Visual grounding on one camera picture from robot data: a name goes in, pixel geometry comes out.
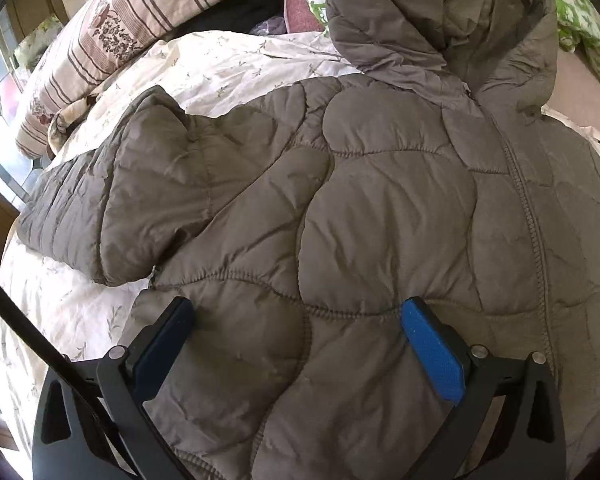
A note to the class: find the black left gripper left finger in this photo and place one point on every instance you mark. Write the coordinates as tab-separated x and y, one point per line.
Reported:
96	426

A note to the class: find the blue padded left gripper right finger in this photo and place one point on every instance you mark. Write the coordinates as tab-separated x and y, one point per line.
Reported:
506	421

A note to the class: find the olive quilted hooded jacket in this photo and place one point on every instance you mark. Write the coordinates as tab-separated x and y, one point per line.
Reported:
299	222

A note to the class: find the white floral bed quilt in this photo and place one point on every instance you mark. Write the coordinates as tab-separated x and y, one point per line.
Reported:
207	73

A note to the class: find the pink bed sheet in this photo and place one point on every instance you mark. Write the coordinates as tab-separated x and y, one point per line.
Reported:
576	91

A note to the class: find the stained glass window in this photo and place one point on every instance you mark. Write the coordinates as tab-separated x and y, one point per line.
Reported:
18	173

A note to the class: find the striped floral pillow at window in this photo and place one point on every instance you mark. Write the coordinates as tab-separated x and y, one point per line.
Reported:
101	38

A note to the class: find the black garment behind pillows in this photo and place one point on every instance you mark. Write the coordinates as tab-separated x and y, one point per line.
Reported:
230	16

